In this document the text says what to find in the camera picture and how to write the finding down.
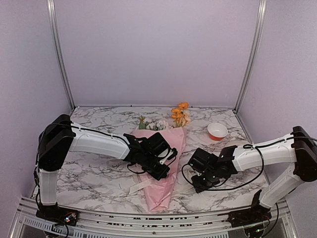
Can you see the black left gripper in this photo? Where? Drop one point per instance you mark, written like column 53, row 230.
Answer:
column 160, row 174

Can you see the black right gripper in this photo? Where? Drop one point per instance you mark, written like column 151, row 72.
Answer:
column 198, row 184

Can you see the cream ribbon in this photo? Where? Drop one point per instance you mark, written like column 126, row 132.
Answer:
column 122, row 182

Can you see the white flower bunch green leaves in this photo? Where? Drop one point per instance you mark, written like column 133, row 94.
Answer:
column 155, row 125

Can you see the pink wrapping paper sheet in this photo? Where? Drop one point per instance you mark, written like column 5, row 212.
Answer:
column 158, row 193

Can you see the peach flower long green stem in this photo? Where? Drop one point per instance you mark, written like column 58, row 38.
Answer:
column 186, row 117

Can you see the orange flower stem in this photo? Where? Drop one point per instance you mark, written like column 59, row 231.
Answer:
column 177, row 113

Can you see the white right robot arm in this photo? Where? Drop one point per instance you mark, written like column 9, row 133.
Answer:
column 292, row 157

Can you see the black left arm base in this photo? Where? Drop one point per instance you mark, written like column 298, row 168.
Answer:
column 58, row 214

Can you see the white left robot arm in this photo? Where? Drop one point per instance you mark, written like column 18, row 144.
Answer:
column 63, row 139

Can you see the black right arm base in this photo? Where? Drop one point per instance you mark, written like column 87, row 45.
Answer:
column 256, row 213

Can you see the orange bowl white inside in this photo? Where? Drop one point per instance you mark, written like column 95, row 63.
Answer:
column 217, row 131

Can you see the grey swirl ceramic plate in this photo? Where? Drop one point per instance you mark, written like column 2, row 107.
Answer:
column 236, row 143

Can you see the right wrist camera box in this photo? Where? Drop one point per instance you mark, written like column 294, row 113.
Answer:
column 202, row 160

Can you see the aluminium front rail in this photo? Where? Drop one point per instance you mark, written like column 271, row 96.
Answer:
column 95, row 224

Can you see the aluminium frame right post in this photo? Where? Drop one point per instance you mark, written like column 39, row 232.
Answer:
column 253, row 53

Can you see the aluminium frame post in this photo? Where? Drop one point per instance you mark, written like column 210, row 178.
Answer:
column 58, row 52
column 253, row 53

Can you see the aluminium frame left post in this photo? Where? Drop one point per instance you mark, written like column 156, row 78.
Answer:
column 58, row 52

